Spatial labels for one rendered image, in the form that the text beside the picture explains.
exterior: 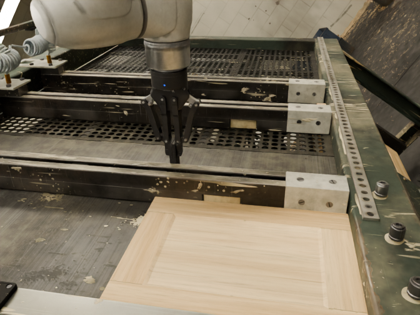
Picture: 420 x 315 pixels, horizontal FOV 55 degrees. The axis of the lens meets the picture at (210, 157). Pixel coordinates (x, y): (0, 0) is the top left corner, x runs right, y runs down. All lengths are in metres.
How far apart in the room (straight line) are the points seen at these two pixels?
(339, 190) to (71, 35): 0.56
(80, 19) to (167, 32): 0.17
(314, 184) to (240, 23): 5.30
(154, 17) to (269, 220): 0.44
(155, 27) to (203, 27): 5.34
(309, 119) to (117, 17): 0.71
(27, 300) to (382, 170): 0.75
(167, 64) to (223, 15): 5.28
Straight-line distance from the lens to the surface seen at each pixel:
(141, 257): 0.75
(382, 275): 0.71
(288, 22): 6.09
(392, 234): 0.77
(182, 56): 0.80
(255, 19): 6.06
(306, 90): 1.47
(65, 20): 0.68
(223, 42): 2.30
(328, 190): 0.84
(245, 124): 1.25
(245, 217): 0.83
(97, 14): 0.68
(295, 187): 0.84
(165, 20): 0.76
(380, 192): 0.88
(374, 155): 1.05
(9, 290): 0.71
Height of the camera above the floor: 1.28
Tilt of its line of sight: 7 degrees down
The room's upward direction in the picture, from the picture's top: 57 degrees counter-clockwise
